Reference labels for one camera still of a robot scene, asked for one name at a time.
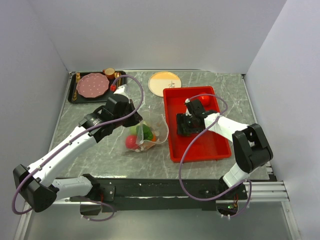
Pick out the red apple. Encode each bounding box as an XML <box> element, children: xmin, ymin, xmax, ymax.
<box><xmin>125</xmin><ymin>134</ymin><xmax>139</xmax><ymax>150</ymax></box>

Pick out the aluminium rail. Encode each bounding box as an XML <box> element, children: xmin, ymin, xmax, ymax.
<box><xmin>25</xmin><ymin>181</ymin><xmax>290</xmax><ymax>204</ymax></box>

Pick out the pink dotted plate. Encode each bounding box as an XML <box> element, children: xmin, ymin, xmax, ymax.
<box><xmin>76</xmin><ymin>73</ymin><xmax>110</xmax><ymax>99</ymax></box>

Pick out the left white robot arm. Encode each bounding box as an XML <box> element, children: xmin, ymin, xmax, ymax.
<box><xmin>13</xmin><ymin>93</ymin><xmax>142</xmax><ymax>213</ymax></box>

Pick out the black serving tray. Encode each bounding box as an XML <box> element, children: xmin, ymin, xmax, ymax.
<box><xmin>67</xmin><ymin>71</ymin><xmax>114</xmax><ymax>104</ymax></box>

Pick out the red plastic bin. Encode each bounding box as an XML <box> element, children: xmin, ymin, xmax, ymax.
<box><xmin>163</xmin><ymin>86</ymin><xmax>232</xmax><ymax>163</ymax></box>

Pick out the orange cup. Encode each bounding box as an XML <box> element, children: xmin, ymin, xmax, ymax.
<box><xmin>102</xmin><ymin>67</ymin><xmax>116</xmax><ymax>80</ymax></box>

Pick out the beige round plate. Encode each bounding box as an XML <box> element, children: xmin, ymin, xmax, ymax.
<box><xmin>148</xmin><ymin>71</ymin><xmax>182</xmax><ymax>97</ymax></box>

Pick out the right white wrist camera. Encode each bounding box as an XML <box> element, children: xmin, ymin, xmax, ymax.
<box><xmin>184</xmin><ymin>98</ymin><xmax>193</xmax><ymax>116</ymax></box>

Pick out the clear zip top bag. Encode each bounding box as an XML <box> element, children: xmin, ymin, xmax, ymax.
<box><xmin>123</xmin><ymin>110</ymin><xmax>169</xmax><ymax>153</ymax></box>

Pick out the green lime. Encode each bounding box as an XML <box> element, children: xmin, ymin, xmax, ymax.
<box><xmin>179</xmin><ymin>125</ymin><xmax>190</xmax><ymax>136</ymax></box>

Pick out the gold spoon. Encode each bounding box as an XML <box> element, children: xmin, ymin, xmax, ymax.
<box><xmin>114</xmin><ymin>71</ymin><xmax>122</xmax><ymax>87</ymax></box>

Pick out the gold fork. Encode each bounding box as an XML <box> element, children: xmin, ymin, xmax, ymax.
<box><xmin>71</xmin><ymin>72</ymin><xmax>81</xmax><ymax>102</ymax></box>

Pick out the red tomato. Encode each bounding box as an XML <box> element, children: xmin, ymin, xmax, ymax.
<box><xmin>198</xmin><ymin>92</ymin><xmax>211</xmax><ymax>107</ymax></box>

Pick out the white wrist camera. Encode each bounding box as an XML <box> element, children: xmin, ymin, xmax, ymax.
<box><xmin>113</xmin><ymin>84</ymin><xmax>129</xmax><ymax>99</ymax></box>
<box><xmin>184</xmin><ymin>98</ymin><xmax>193</xmax><ymax>116</ymax></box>

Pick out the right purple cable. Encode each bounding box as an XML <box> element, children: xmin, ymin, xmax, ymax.
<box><xmin>178</xmin><ymin>93</ymin><xmax>253</xmax><ymax>219</ymax></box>

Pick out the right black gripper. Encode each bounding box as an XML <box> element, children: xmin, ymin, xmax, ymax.
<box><xmin>176</xmin><ymin>113</ymin><xmax>204</xmax><ymax>135</ymax></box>

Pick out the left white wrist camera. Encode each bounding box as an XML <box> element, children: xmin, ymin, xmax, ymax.
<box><xmin>113</xmin><ymin>84</ymin><xmax>129</xmax><ymax>99</ymax></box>

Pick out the purple cable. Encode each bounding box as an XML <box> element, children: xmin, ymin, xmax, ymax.
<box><xmin>11</xmin><ymin>74</ymin><xmax>145</xmax><ymax>223</ymax></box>
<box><xmin>178</xmin><ymin>93</ymin><xmax>253</xmax><ymax>219</ymax></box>

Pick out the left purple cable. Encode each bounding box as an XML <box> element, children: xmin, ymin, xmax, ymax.
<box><xmin>11</xmin><ymin>74</ymin><xmax>145</xmax><ymax>223</ymax></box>

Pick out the green bell pepper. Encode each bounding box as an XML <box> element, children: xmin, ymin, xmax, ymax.
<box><xmin>142</xmin><ymin>124</ymin><xmax>154</xmax><ymax>141</ymax></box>

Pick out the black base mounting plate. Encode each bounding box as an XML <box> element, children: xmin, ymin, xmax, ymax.
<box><xmin>52</xmin><ymin>174</ymin><xmax>248</xmax><ymax>217</ymax></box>

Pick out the orange fruit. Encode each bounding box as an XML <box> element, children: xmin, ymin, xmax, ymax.
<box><xmin>151</xmin><ymin>134</ymin><xmax>157</xmax><ymax>142</ymax></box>

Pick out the light green apple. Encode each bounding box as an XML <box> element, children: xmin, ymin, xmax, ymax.
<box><xmin>129</xmin><ymin>121</ymin><xmax>148</xmax><ymax>135</ymax></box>

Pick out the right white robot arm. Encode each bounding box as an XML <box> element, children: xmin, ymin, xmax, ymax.
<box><xmin>176</xmin><ymin>98</ymin><xmax>274</xmax><ymax>199</ymax></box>

